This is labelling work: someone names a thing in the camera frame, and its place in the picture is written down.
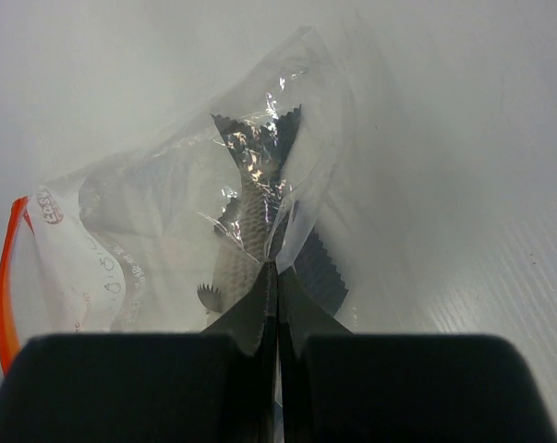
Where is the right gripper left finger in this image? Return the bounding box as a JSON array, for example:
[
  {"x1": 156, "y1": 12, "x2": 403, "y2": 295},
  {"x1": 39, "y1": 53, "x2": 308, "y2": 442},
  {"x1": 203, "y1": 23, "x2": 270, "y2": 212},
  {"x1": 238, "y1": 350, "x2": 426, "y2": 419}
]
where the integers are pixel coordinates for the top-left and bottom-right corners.
[{"x1": 0, "y1": 263, "x2": 277, "y2": 442}]

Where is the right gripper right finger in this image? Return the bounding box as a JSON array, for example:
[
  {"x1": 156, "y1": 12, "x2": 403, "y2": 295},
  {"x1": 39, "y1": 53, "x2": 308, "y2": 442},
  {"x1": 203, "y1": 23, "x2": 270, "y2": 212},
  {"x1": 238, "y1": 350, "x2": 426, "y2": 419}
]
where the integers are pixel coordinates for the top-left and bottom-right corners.
[{"x1": 277, "y1": 270, "x2": 557, "y2": 442}]

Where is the clear zip top bag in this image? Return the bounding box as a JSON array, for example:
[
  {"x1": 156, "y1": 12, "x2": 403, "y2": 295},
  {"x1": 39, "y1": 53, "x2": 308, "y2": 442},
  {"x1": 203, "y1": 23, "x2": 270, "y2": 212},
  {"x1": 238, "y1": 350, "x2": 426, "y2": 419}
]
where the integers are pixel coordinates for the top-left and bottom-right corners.
[{"x1": 0, "y1": 28, "x2": 351, "y2": 370}]

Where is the grey fake fish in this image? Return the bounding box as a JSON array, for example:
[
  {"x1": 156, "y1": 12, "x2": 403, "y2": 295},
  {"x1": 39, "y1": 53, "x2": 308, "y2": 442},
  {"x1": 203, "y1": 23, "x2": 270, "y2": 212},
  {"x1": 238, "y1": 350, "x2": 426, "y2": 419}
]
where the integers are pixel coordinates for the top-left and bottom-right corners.
[{"x1": 195, "y1": 104, "x2": 351, "y2": 324}]

